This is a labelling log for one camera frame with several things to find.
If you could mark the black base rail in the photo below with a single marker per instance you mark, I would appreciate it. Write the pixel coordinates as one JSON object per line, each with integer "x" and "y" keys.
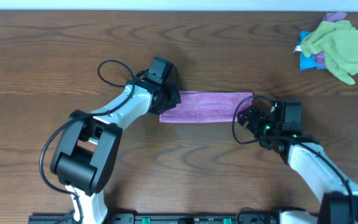
{"x": 242, "y": 218}

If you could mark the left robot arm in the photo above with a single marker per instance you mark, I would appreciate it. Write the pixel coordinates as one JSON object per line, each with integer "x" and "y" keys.
{"x": 87, "y": 149}

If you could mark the green cloth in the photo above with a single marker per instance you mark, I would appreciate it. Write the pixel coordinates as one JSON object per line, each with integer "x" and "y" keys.
{"x": 338, "y": 42}

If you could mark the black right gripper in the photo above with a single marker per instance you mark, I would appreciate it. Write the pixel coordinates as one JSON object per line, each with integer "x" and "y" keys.
{"x": 260, "y": 117}

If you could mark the purple cloth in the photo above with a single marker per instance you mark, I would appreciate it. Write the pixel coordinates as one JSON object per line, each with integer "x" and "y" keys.
{"x": 329, "y": 17}
{"x": 206, "y": 107}

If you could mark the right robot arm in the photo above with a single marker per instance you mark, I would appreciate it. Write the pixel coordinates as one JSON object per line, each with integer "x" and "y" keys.
{"x": 337, "y": 194}

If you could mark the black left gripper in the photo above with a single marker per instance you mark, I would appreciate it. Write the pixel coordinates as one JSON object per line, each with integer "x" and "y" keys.
{"x": 171, "y": 99}

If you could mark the blue cloth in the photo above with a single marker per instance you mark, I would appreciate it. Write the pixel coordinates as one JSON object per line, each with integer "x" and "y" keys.
{"x": 307, "y": 62}

